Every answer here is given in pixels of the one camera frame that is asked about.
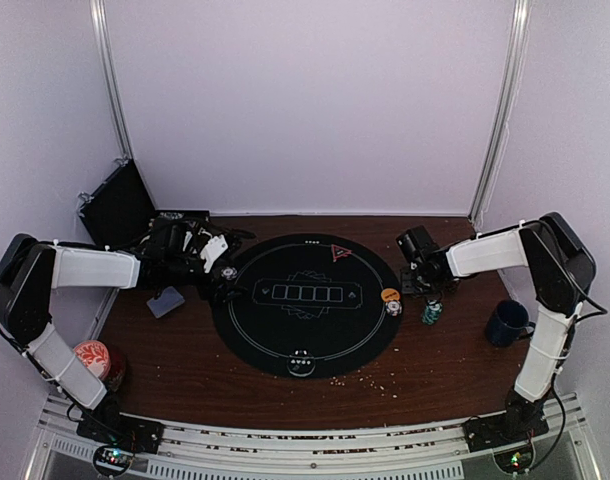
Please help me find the orange big blind button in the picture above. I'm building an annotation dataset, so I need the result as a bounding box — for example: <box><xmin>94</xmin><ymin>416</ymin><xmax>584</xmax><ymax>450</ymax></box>
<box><xmin>380</xmin><ymin>288</ymin><xmax>401</xmax><ymax>303</ymax></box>

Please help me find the red triangle marker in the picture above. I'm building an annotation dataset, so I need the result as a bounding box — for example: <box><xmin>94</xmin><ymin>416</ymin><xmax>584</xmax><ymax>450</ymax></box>
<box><xmin>331</xmin><ymin>244</ymin><xmax>352</xmax><ymax>262</ymax></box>

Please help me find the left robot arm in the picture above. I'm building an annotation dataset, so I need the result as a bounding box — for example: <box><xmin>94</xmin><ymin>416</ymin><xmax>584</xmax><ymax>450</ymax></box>
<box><xmin>0</xmin><ymin>218</ymin><xmax>254</xmax><ymax>444</ymax></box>

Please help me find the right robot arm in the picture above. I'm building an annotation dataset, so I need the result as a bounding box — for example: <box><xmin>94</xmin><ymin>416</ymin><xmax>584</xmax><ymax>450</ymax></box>
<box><xmin>396</xmin><ymin>212</ymin><xmax>608</xmax><ymax>442</ymax></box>

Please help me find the green chip stack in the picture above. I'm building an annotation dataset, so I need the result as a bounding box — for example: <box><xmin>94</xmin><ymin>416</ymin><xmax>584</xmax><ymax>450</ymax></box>
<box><xmin>421</xmin><ymin>301</ymin><xmax>443</xmax><ymax>325</ymax></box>

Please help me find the grey card deck box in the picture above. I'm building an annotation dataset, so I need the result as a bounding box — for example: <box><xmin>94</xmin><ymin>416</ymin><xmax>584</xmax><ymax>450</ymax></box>
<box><xmin>146</xmin><ymin>287</ymin><xmax>185</xmax><ymax>319</ymax></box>

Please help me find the black poker set case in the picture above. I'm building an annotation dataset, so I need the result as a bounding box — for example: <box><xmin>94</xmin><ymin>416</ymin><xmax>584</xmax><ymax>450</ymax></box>
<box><xmin>78</xmin><ymin>159</ymin><xmax>210</xmax><ymax>247</ymax></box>

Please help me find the dark blue mug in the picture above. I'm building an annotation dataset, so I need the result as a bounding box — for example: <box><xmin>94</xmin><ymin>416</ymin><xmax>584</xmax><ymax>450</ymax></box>
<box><xmin>484</xmin><ymin>300</ymin><xmax>535</xmax><ymax>348</ymax></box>

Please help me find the round black poker mat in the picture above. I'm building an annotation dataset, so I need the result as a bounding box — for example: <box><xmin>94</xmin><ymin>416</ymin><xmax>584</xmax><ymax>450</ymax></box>
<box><xmin>212</xmin><ymin>234</ymin><xmax>402</xmax><ymax>379</ymax></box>

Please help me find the red patterned tin can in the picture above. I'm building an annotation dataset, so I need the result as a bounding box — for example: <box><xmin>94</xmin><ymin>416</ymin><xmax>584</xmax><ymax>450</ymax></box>
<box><xmin>74</xmin><ymin>340</ymin><xmax>127</xmax><ymax>392</ymax></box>

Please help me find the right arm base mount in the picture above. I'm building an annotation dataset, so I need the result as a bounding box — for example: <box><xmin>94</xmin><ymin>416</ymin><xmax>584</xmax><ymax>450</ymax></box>
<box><xmin>462</xmin><ymin>414</ymin><xmax>549</xmax><ymax>475</ymax></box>

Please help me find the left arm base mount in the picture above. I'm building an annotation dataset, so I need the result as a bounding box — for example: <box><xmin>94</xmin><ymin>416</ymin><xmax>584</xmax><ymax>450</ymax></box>
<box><xmin>76</xmin><ymin>416</ymin><xmax>164</xmax><ymax>478</ymax></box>

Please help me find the aluminium front rail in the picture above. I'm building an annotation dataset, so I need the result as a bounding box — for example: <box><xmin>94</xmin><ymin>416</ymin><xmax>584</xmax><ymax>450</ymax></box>
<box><xmin>32</xmin><ymin>392</ymin><xmax>594</xmax><ymax>480</ymax></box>

